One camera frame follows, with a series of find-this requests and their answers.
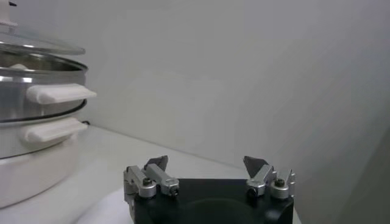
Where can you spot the stainless steel steamer basket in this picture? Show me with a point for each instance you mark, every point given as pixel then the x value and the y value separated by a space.
pixel 18 97

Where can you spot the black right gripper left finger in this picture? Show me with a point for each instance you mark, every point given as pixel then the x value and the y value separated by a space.
pixel 152 179

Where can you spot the white steamed baozi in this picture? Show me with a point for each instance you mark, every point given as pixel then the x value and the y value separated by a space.
pixel 18 66

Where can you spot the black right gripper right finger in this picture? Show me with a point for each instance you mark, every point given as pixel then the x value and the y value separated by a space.
pixel 262 178

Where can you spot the white electric pot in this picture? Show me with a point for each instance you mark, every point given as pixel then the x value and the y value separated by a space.
pixel 30 176

